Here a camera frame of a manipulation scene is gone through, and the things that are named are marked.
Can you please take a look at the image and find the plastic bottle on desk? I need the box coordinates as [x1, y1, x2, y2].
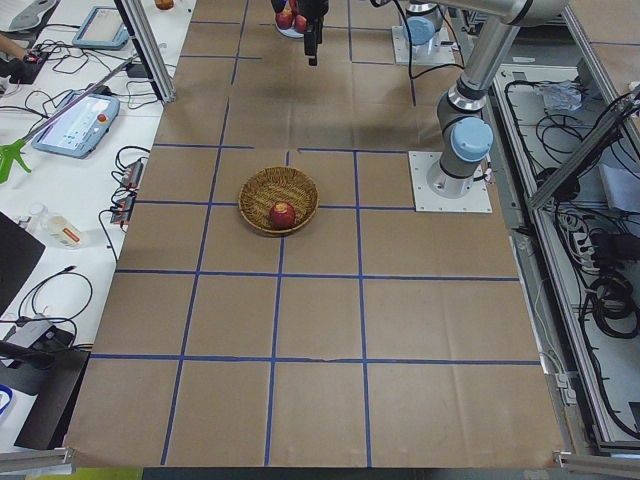
[29, 203, 83, 249]

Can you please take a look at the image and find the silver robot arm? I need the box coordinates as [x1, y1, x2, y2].
[271, 1, 442, 57]
[296, 0, 569, 190]

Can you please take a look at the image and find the round wicker basket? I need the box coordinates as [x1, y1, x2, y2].
[238, 166, 319, 237]

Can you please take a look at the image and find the dark red apple in basket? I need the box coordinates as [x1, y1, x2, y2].
[269, 201, 296, 230]

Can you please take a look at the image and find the green tipped metal rod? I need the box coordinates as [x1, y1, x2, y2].
[0, 54, 138, 183]

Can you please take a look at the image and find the teach pendant near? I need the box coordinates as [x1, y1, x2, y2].
[31, 94, 120, 158]

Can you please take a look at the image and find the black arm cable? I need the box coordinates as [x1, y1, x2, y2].
[369, 0, 466, 81]

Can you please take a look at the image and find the red apple bottom of plate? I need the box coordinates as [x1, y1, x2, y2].
[293, 14, 308, 34]

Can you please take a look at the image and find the aluminium frame post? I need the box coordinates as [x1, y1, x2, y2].
[114, 0, 176, 104]

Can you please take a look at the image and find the red apple top of plate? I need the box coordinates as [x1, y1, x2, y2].
[275, 9, 295, 30]

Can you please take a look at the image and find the red yellow apple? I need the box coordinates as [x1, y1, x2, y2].
[285, 0, 298, 16]

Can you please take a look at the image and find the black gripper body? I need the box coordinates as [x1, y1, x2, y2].
[298, 0, 328, 22]

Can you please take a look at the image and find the red apple of plate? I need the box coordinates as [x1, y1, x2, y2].
[293, 14, 308, 34]
[275, 9, 295, 30]

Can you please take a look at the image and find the light blue plate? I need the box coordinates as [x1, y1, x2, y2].
[276, 27, 304, 39]

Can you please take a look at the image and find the black box on desk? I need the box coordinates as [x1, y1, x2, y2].
[1, 349, 89, 450]

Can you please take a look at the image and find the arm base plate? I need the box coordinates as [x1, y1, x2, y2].
[391, 26, 456, 66]
[408, 151, 492, 214]

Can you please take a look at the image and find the teach pendant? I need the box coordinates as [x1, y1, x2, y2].
[72, 6, 130, 50]
[31, 94, 120, 158]

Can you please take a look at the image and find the teach pendant far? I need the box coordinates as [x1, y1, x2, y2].
[72, 6, 130, 50]

